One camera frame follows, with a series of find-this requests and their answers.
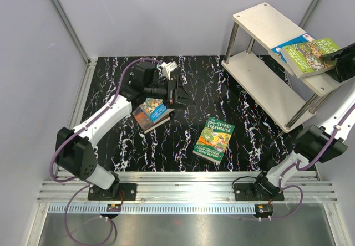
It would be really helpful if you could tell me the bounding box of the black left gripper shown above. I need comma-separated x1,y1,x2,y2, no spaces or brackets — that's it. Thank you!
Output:
144,75,195,109

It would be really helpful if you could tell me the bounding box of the blue 26-Storey Treehouse book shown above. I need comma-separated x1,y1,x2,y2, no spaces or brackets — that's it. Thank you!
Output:
139,98,174,123

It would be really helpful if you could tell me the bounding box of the lime 65-Storey Treehouse book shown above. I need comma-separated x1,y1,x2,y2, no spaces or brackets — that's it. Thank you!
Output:
281,38,340,78

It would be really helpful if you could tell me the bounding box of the blue back-cover book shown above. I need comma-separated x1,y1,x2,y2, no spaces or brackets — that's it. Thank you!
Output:
270,33,315,63

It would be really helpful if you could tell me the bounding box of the green 104-Storey Treehouse book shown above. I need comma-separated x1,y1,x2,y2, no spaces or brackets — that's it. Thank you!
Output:
193,117,235,165

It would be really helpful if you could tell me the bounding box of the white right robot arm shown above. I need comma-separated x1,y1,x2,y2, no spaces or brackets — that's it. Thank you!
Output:
249,86,354,200

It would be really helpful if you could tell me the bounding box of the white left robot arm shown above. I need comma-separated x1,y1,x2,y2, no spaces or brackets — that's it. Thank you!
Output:
50,58,194,201

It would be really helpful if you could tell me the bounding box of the dark Tale of Two Cities book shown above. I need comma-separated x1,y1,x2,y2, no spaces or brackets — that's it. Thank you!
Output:
132,108,172,134

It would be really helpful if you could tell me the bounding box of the white two-tier shelf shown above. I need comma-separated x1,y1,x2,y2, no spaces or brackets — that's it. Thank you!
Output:
222,2,341,133

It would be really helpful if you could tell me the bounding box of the left controller board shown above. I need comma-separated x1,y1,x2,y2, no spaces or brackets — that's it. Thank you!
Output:
106,204,121,212

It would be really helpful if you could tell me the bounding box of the controller board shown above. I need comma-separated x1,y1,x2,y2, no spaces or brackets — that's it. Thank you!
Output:
106,204,121,212
255,204,273,218

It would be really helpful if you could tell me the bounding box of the right controller board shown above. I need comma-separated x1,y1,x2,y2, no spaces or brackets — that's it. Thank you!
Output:
255,204,273,218

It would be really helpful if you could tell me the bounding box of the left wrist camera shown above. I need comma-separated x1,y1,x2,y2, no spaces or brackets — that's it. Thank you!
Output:
158,61,178,80

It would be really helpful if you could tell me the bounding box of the aluminium frame rail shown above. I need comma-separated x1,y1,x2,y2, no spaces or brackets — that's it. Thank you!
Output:
35,171,338,204

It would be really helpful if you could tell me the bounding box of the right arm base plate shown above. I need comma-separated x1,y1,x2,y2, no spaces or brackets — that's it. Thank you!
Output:
233,183,285,201

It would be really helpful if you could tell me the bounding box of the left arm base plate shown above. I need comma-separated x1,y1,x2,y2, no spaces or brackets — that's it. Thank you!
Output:
88,183,138,201

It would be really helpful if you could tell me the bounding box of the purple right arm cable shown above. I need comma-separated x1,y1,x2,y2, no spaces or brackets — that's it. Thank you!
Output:
266,110,355,221

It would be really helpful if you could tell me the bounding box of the slotted cable duct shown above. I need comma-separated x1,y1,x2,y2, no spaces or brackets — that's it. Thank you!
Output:
48,203,257,215

